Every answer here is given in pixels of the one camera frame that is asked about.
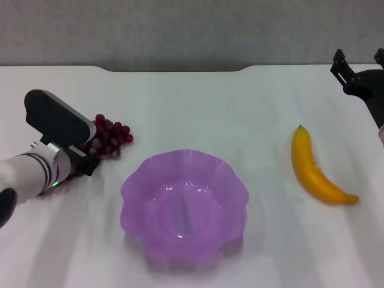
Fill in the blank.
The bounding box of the dark red grape bunch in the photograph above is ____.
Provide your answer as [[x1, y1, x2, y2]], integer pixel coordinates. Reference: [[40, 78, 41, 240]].
[[35, 113, 134, 199]]

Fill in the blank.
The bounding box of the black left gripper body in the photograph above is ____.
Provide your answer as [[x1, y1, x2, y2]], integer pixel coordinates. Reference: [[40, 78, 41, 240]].
[[68, 146, 101, 178]]

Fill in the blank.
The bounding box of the purple wavy-rimmed plastic plate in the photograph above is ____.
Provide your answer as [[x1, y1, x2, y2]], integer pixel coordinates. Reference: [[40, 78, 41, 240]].
[[120, 148, 250, 271]]

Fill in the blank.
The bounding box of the yellow banana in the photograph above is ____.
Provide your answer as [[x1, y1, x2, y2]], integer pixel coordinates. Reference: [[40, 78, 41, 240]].
[[290, 124, 360, 206]]

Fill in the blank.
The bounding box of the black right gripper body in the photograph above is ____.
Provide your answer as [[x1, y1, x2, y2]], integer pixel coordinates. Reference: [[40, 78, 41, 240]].
[[344, 69, 384, 128]]

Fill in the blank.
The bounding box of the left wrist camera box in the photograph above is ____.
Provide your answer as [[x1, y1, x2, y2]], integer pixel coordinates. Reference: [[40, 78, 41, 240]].
[[23, 89, 97, 148]]

